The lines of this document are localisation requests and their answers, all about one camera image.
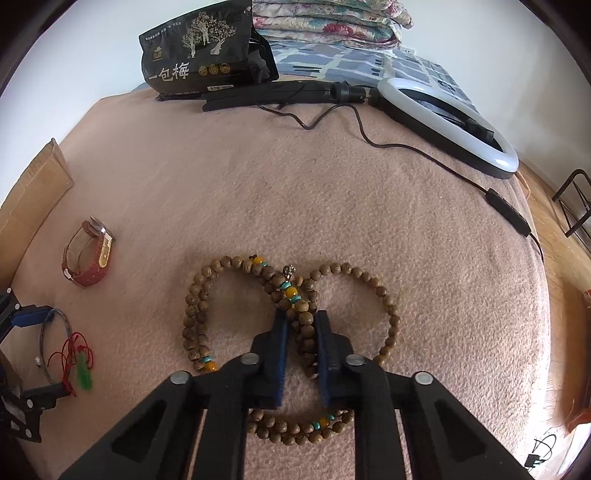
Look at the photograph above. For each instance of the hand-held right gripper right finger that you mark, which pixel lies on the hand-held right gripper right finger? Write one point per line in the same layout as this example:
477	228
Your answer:
323	364

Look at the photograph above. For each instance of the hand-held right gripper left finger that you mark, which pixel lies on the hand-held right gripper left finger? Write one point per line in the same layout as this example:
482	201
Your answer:
280	360

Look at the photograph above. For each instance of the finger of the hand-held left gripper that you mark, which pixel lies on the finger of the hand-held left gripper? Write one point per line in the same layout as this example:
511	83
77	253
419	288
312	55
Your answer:
30	318
46	394

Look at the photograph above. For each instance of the thin silver bangle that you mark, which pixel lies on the thin silver bangle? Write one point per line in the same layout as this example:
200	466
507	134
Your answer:
42	341

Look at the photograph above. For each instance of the cardboard box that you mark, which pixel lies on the cardboard box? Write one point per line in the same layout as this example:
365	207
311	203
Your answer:
32	194

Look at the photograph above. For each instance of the pink fleece blanket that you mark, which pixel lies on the pink fleece blanket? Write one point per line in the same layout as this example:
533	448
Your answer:
277	184

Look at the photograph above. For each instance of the black folded tripod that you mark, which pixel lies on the black folded tripod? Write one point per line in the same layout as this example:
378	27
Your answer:
258	94

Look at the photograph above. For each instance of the black snack bag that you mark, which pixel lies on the black snack bag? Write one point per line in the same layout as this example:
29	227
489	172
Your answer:
194	46

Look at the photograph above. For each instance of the floral folded quilt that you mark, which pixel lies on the floral folded quilt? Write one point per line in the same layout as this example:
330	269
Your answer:
323	18

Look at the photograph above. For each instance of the black metal chair frame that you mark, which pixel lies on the black metal chair frame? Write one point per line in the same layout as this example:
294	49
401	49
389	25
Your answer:
575	203

